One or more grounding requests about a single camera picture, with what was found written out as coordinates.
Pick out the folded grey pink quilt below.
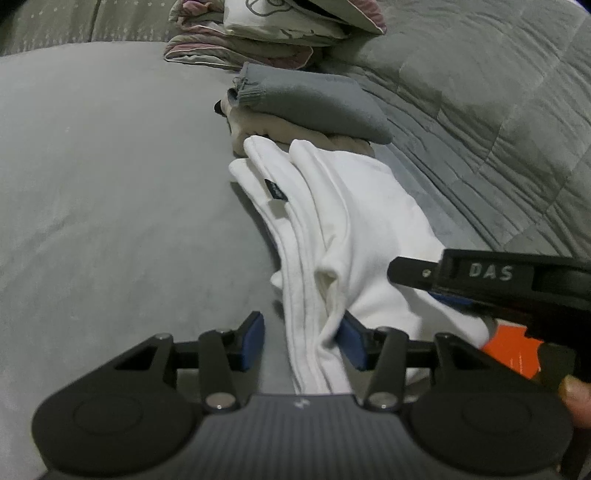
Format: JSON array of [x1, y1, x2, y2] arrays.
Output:
[[163, 0, 319, 70]]

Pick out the person's right hand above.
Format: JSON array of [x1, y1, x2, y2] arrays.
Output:
[[558, 375, 591, 432]]

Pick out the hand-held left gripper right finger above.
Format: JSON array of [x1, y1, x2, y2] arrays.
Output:
[[336, 310, 488, 412]]

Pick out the pink and grey pillow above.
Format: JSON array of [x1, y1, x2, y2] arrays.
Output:
[[295, 0, 387, 35]]

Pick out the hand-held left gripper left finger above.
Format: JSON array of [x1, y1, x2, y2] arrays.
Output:
[[113, 311, 266, 412]]

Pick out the grey quilted blanket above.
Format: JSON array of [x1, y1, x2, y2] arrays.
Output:
[[318, 0, 591, 268]]

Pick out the white printed sweatshirt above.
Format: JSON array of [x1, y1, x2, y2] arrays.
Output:
[[228, 135, 491, 398]]

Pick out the folded beige garment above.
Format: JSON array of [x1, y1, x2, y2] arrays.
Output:
[[224, 88, 375, 158]]

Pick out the folded grey sweater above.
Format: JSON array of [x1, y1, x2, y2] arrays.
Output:
[[233, 61, 394, 145]]

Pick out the grey star-print curtain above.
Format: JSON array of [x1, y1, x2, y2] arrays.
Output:
[[0, 0, 98, 57], [92, 0, 178, 44]]

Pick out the orange board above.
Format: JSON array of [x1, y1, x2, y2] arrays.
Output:
[[481, 323, 544, 380]]

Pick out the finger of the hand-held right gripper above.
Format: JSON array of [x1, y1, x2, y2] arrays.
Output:
[[427, 290, 497, 330], [387, 256, 445, 292]]

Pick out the grey bed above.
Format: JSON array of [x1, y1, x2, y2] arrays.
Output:
[[0, 39, 591, 480]]

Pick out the white flower-print pillow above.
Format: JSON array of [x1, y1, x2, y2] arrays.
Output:
[[223, 0, 345, 46]]

